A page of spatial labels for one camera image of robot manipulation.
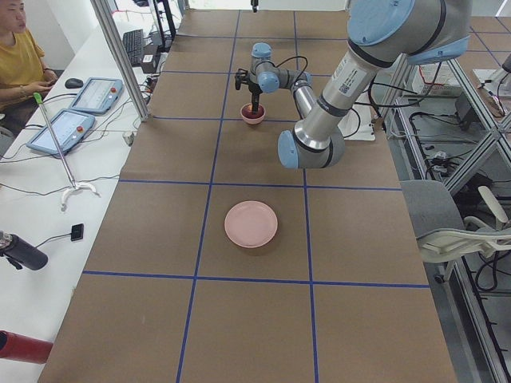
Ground small black square device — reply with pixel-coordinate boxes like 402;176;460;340
70;223;85;242

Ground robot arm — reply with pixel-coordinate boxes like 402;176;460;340
235;0;473;169

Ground person in yellow shirt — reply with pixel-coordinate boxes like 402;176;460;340
1;1;58;136

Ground black keyboard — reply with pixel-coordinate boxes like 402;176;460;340
122;29;144;67

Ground aluminium frame post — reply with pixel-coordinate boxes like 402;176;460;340
90;0;149;122

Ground brown paper table cover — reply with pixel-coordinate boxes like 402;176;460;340
40;10;456;382

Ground blue teach pendant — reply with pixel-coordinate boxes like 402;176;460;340
26;109;96;156
70;77;124;116

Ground black computer mouse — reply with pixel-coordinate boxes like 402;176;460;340
65;77;84;89

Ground black water bottle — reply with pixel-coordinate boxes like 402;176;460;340
1;231;48;270

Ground red cylinder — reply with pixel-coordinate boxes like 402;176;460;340
1;330;53;364

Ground grabber stick green handle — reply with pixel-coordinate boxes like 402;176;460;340
33;93;101;211

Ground grey office chair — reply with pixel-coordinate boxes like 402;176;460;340
400;180;510;283

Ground pink bowl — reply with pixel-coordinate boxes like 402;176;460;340
240;103;266;125

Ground blue teach pendant near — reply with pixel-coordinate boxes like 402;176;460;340
26;109;96;156

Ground blue teach pendant far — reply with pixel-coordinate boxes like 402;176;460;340
70;77;124;116

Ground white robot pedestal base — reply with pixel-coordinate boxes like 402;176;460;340
338;105;376;141

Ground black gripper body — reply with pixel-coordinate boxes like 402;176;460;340
248;80;262;105

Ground pink plate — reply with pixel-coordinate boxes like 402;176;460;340
224;200;278;248

